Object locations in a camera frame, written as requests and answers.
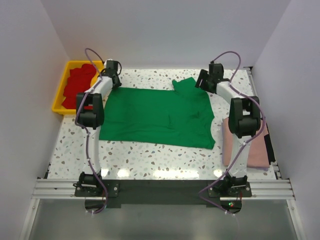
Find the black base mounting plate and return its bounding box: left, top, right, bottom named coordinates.
left=74, top=175, right=252, bottom=213

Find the red t shirt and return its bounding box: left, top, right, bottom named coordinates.
left=61, top=63, right=97, bottom=109

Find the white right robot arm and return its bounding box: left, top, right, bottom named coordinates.
left=195, top=61, right=263, bottom=197

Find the pink folded t shirt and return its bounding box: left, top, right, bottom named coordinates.
left=222, top=117, right=270, bottom=168

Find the yellow plastic bin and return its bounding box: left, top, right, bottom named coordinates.
left=51, top=60, right=104, bottom=115

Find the green t shirt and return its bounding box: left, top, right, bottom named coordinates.
left=99, top=77, right=215, bottom=150

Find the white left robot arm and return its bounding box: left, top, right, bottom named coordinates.
left=74, top=59, right=122, bottom=196

